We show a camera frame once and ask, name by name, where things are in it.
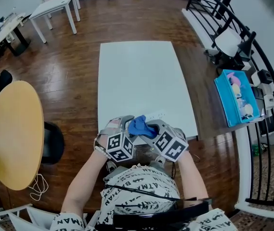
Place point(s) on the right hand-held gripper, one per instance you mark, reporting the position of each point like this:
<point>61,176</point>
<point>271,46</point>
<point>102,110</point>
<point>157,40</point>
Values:
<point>170,145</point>

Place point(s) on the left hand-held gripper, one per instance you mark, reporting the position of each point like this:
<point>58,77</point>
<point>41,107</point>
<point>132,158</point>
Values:
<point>118,148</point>

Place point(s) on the blue cloth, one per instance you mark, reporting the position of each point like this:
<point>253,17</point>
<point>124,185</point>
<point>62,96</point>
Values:
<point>139,126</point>

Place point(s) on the white power strip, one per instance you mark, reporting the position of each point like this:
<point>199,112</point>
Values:
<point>157,114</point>

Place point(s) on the person's left forearm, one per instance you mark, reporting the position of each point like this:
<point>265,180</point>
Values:
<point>81,184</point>

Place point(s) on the person's right forearm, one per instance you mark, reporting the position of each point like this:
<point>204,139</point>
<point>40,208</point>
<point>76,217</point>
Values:
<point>191,172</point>

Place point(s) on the person's right hand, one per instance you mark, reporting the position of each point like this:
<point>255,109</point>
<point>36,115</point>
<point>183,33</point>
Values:
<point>182,133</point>

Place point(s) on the person's right sneaker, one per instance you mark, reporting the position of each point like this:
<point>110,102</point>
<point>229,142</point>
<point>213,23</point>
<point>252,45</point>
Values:
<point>160,158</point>

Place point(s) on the person's sneaker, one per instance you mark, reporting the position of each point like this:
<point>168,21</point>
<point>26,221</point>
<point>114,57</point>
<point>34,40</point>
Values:
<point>111,166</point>
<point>160,158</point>

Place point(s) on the person's grey trousers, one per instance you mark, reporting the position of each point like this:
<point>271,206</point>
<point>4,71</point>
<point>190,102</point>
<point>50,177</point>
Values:
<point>157,164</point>

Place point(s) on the person's printed white shirt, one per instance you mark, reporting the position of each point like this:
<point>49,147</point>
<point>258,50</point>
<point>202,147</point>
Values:
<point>141,177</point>

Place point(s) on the person's left sneaker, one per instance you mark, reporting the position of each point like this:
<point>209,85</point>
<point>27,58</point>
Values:
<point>111,166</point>

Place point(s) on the dark wooden side table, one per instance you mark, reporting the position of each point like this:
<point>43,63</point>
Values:
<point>204,88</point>

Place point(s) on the blue plastic bin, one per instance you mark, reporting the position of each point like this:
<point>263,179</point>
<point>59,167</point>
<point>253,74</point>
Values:
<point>224,100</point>

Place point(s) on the pale blue toy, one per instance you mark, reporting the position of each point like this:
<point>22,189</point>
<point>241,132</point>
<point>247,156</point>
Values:
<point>241,102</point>

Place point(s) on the yellow plush toy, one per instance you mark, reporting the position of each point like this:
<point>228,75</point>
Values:
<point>236,89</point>

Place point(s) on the white curved ledge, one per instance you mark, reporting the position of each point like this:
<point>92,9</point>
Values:
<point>241,165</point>

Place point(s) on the pink plush toy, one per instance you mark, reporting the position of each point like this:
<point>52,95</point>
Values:
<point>233,78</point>

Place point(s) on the cream plush toy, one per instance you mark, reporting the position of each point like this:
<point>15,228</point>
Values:
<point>248,109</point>

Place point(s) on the green crate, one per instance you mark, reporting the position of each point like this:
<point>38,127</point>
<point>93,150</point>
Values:
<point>258,149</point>

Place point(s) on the black flat device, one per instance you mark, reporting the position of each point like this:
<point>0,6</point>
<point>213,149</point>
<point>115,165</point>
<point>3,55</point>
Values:
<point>258,97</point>

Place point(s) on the round yellow wooden table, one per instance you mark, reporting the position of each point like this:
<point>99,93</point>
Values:
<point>14,133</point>

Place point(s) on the small white box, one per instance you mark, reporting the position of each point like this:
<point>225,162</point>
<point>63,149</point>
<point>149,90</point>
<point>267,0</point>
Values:
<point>255,79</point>

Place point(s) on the white shade table lamp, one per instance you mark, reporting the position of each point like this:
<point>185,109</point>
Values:
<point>228,42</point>

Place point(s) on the white drawer box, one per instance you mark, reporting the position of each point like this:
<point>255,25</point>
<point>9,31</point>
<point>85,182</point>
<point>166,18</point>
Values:
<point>269,101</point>

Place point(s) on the black cube speaker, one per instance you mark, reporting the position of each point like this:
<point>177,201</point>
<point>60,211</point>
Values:
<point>264,76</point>

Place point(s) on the black desk lamp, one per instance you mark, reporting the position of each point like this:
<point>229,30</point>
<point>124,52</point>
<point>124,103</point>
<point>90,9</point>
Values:
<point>246,46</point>

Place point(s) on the white chair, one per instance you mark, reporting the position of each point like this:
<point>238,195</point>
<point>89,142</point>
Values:
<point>40,220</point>

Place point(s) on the black metal railing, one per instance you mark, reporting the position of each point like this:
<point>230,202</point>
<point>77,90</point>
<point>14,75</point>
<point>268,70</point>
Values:
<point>264,202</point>

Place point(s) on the white square table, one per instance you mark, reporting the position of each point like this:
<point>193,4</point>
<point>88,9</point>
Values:
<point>52,6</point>

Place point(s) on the round white table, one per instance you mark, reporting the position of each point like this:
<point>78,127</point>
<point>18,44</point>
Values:
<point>6,31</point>

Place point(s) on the black chest mount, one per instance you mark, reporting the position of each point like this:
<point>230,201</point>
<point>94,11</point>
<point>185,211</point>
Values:
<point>163,215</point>

